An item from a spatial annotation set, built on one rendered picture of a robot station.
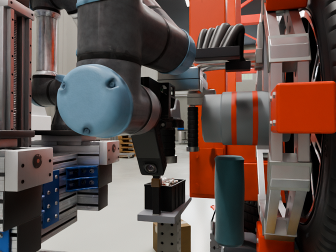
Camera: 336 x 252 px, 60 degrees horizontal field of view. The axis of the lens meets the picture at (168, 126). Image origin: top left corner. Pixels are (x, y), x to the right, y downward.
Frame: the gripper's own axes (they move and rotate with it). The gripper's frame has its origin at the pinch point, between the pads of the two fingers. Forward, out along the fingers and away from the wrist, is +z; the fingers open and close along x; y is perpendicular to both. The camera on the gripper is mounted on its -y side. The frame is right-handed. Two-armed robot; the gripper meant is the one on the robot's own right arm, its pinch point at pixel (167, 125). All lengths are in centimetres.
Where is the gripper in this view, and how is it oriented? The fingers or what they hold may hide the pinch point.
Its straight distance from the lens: 63.4
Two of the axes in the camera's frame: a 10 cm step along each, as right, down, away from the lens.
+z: 2.3, 0.1, 9.7
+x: -9.7, -0.1, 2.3
